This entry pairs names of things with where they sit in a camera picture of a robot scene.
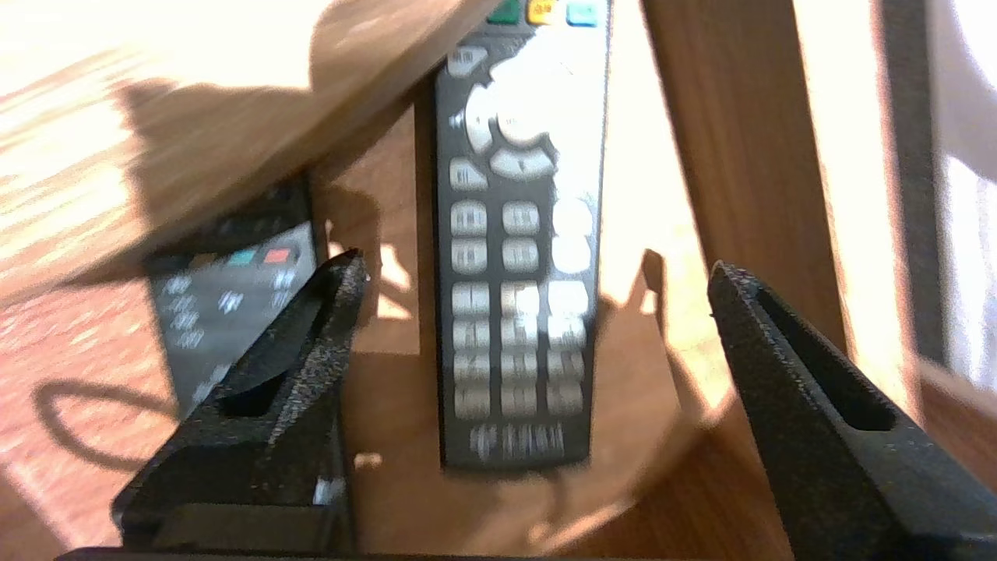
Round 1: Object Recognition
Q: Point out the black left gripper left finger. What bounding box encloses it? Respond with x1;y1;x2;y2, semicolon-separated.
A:
113;249;368;556

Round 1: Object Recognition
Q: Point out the white bed sheet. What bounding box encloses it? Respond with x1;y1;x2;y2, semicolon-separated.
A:
931;0;997;375

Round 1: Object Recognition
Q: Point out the black remote grey navigation pad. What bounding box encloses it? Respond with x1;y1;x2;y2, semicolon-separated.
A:
146;179;322;422

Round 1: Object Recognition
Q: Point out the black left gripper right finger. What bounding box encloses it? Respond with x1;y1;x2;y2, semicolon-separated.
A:
707;261;997;561

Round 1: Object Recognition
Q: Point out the wooden nightstand drawer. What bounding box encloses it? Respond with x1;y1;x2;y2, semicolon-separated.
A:
0;0;997;556

